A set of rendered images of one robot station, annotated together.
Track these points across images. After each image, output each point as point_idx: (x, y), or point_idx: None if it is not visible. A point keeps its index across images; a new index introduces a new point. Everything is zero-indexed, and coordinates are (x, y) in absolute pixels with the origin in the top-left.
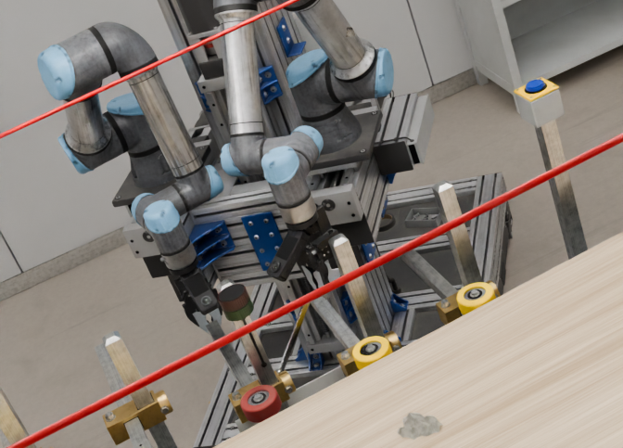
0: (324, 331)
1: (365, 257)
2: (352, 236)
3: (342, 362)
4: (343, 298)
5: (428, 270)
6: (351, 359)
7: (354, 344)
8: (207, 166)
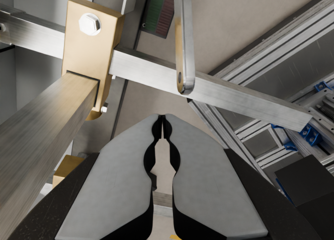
0: (321, 107)
1: (284, 190)
2: (306, 218)
3: (81, 6)
4: (318, 136)
5: (159, 211)
6: (71, 25)
7: (122, 65)
8: None
